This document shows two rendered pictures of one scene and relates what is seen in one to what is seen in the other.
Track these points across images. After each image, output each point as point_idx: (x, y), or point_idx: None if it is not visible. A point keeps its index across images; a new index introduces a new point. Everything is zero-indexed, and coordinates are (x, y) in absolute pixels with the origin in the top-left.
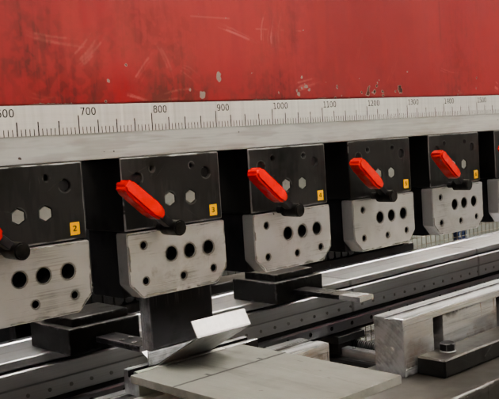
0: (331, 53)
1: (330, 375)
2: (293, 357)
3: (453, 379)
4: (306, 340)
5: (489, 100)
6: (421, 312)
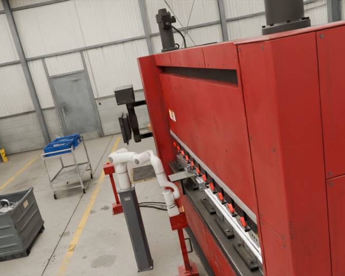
0: (191, 145)
1: (176, 178)
2: (184, 177)
3: (200, 201)
4: (201, 182)
5: (205, 166)
6: (206, 191)
